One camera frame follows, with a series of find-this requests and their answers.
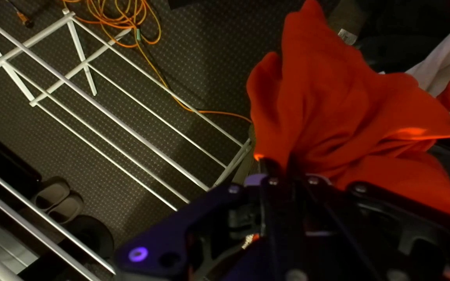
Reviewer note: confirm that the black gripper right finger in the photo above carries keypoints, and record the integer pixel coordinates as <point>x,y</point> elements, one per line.
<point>351,210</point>

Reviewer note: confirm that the pair of slippers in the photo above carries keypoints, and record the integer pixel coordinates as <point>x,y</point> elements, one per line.
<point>57,201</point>

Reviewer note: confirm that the pile of black clothes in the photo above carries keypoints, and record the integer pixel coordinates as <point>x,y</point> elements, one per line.
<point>393,35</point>

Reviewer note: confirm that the white metal drying rack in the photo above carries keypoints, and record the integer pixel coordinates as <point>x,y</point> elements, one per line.
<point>162,151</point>

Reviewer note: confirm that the orange shirt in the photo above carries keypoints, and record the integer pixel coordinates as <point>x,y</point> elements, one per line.
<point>318,109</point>

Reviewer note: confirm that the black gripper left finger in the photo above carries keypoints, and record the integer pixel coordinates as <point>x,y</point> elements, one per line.
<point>217,235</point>

